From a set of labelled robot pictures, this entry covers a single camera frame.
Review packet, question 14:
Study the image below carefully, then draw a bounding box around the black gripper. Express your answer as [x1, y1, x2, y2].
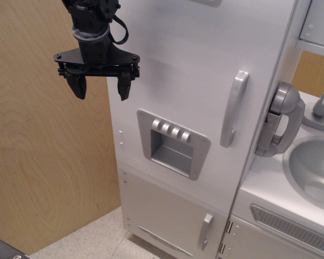
[53, 29, 140, 101]

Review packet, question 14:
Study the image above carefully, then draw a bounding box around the white toy fridge door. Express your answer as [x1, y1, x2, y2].
[107, 1, 296, 213]

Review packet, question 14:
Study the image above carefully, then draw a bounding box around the silver fridge door handle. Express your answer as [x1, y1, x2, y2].
[220, 70, 249, 148]

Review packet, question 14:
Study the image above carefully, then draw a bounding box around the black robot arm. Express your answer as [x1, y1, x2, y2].
[53, 1, 140, 100]

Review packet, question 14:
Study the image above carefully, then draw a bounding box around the silver ice dispenser panel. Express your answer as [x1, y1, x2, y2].
[137, 109, 211, 181]

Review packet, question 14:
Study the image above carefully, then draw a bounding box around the silver top vent panel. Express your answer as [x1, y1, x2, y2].
[190, 0, 222, 7]

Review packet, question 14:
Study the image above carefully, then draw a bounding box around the white lower freezer door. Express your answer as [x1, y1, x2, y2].
[117, 162, 227, 258]

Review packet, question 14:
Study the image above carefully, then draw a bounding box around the silver toy telephone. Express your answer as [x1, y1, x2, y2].
[255, 81, 306, 158]

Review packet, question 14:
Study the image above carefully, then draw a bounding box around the brass upper door hinge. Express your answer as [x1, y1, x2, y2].
[226, 221, 233, 233]

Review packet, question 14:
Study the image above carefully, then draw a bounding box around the brass door hinge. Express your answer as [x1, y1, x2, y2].
[226, 221, 233, 233]
[219, 243, 226, 255]

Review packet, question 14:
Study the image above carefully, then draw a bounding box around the dark object bottom left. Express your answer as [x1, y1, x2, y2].
[0, 240, 30, 259]

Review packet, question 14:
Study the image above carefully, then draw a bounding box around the brass lower door hinge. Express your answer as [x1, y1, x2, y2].
[219, 243, 226, 255]

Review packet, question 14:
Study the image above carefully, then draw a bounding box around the silver toy faucet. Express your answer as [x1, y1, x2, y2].
[302, 93, 324, 132]

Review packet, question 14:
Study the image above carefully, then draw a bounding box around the silver toy sink basin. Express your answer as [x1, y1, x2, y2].
[282, 136, 324, 209]

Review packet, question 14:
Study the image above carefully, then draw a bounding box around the white toy kitchen cabinet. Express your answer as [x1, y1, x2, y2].
[218, 1, 324, 258]

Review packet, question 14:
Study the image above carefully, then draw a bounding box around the silver oven vent panel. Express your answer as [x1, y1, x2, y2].
[250, 204, 324, 253]

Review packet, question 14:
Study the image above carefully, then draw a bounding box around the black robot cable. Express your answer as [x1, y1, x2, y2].
[107, 15, 130, 46]

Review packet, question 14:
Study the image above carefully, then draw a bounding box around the silver lower door handle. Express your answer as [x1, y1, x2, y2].
[199, 213, 213, 250]

